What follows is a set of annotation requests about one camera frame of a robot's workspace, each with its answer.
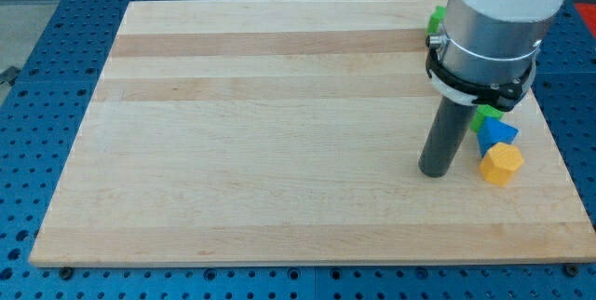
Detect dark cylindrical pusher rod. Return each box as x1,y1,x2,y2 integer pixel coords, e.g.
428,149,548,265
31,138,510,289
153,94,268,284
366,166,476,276
418,97,476,178

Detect green block at back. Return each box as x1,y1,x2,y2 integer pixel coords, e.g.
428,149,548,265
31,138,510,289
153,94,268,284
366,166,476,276
426,6,446,34

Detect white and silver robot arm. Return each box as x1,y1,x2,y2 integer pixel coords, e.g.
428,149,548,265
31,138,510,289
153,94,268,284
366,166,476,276
426,0,564,112

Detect yellow hexagon block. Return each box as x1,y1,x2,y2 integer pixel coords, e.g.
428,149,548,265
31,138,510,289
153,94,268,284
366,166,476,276
479,142,524,186

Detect red object at edge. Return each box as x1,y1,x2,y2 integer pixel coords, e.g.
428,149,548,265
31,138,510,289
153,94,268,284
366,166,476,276
575,2,596,37

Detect green circle block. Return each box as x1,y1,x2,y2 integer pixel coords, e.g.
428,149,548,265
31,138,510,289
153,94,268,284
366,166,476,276
469,104,504,132

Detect blue triangle block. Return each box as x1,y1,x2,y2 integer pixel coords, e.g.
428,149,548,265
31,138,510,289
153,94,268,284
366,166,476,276
477,117,519,157

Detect wooden board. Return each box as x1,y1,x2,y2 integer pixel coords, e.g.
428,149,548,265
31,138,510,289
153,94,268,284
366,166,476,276
30,0,595,267

